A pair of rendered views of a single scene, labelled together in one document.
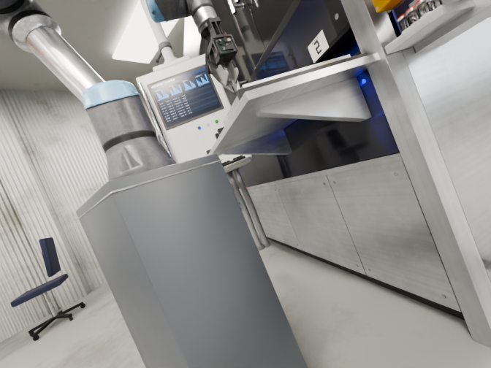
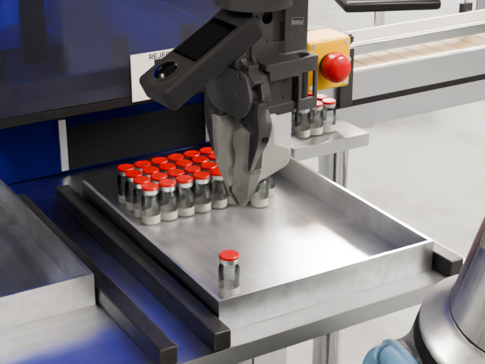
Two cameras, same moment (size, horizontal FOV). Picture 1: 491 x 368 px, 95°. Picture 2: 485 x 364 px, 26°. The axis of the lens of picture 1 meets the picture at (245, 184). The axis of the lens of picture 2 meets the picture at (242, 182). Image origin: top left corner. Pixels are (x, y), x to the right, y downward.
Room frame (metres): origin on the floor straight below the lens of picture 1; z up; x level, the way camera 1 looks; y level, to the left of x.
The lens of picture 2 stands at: (0.98, 0.84, 1.41)
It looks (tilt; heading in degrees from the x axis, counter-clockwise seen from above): 23 degrees down; 256
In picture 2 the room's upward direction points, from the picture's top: straight up
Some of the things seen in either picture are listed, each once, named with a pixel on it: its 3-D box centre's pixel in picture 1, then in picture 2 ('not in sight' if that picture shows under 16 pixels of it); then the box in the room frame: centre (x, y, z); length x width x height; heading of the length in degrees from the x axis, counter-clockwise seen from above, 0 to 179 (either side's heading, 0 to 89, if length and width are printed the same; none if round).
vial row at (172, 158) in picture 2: not in sight; (184, 171); (0.76, -0.36, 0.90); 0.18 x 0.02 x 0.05; 16
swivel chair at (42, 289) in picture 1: (42, 283); not in sight; (2.47, 2.49, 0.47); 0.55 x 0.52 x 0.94; 140
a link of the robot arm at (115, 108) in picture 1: (119, 115); not in sight; (0.53, 0.21, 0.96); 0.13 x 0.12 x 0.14; 15
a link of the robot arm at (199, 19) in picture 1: (207, 22); not in sight; (0.74, -0.09, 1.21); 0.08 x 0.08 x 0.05
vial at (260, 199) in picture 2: not in sight; (259, 187); (0.68, -0.29, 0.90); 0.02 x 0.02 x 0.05
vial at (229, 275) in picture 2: not in sight; (229, 275); (0.77, -0.08, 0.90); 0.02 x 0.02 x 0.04
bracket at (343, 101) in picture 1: (317, 115); not in sight; (0.65, -0.27, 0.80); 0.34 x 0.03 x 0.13; 107
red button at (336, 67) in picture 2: not in sight; (333, 66); (0.53, -0.46, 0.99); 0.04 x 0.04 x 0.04; 17
